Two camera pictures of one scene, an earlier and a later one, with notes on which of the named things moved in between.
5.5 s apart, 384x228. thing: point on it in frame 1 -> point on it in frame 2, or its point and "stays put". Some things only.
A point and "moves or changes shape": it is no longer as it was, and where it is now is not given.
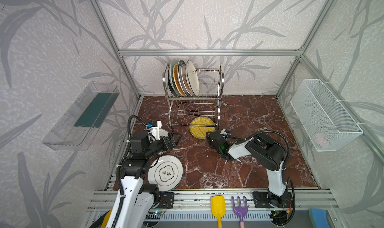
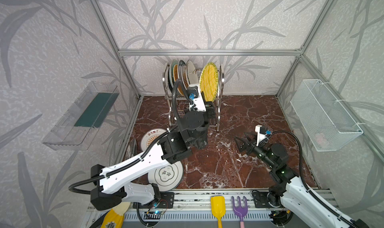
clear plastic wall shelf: x=78 y=127 stays put
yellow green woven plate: x=200 y=132 moves or changes shape
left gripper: x=169 y=141 -> x=208 y=108
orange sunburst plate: x=184 y=70 stays put
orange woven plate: x=176 y=80 stays put
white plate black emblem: x=166 y=171 stays put
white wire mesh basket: x=327 y=124 stays put
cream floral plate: x=193 y=77 stays put
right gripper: x=212 y=138 -> x=250 y=147
